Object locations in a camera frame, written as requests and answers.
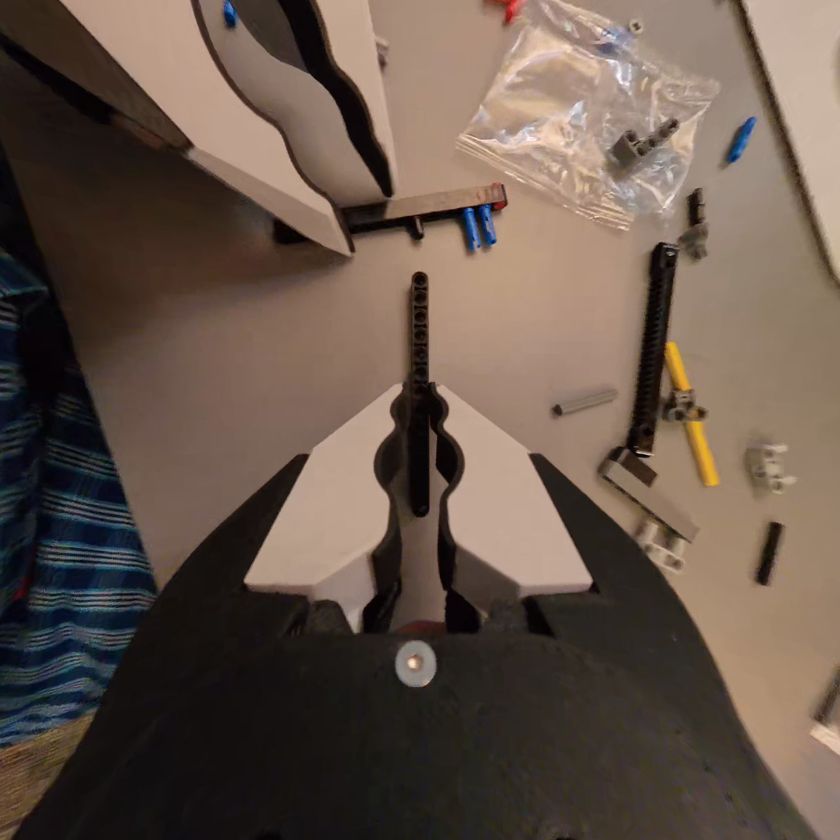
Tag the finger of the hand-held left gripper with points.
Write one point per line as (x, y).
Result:
(131, 65)
(354, 39)

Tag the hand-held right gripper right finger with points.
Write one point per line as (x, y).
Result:
(512, 525)

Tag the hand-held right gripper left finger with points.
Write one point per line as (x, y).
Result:
(321, 518)

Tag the black beam assembly blue pins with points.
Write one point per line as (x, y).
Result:
(407, 210)

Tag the long black lego beam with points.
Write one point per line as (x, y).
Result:
(420, 328)

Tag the light grey lego connector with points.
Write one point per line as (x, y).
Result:
(771, 467)
(663, 544)

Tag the blue lego pin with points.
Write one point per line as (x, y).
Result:
(229, 13)
(741, 139)

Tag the dark grey lego axle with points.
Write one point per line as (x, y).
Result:
(584, 401)

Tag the red lego pin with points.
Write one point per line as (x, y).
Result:
(505, 8)

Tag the yellow lego axle grey connector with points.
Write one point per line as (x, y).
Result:
(692, 420)

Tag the black lego gear rack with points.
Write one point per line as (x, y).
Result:
(653, 348)

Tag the black lego pin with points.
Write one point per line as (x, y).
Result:
(769, 554)
(695, 205)

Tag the dark grey angled lego beam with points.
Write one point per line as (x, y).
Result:
(646, 141)

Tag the clear zip bag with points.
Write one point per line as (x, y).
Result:
(564, 118)

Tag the blue plaid shirt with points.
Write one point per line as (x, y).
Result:
(52, 459)

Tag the white book stand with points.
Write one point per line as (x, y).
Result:
(800, 98)

